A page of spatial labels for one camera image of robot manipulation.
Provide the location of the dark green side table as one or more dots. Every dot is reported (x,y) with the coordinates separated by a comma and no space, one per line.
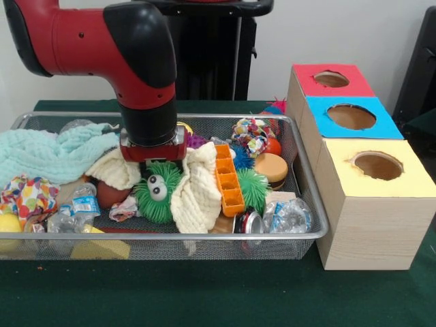
(422,131)

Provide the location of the black chair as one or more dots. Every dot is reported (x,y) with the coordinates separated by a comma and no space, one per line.
(422,68)

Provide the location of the toy burger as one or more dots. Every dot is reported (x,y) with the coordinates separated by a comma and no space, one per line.
(270,168)

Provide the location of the crushed clear plastic bottle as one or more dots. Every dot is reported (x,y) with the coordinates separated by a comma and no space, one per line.
(289,216)

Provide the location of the cream waffle cloth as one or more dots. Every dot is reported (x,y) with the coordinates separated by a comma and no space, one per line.
(194,204)

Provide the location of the multicolour fuzzy caterpillar toy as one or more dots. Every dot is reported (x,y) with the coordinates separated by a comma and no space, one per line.
(274,109)

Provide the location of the light blue waffle cloth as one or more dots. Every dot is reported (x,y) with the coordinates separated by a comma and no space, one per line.
(41,153)

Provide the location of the colourful knotted cloth ball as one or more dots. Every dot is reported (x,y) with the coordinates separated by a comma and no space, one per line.
(27,197)
(252,136)

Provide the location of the dark green table cloth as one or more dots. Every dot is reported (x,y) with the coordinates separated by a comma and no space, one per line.
(204,293)

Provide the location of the shallow clear mesh bin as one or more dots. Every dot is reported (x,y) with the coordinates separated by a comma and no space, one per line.
(238,247)

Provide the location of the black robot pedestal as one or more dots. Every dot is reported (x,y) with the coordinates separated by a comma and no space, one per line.
(211,51)

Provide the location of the orange plastic grid bar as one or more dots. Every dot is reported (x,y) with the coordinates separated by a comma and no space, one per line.
(231,190)

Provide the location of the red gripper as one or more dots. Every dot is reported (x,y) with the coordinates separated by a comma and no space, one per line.
(153,153)

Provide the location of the green spiky ball with eyes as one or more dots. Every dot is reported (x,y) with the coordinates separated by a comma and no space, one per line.
(160,209)

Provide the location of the crushed soda can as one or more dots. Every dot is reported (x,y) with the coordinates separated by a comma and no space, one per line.
(250,223)

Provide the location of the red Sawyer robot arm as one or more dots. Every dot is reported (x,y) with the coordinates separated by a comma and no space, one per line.
(85,37)

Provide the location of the red ball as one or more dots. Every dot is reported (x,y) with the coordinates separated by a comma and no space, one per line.
(274,147)

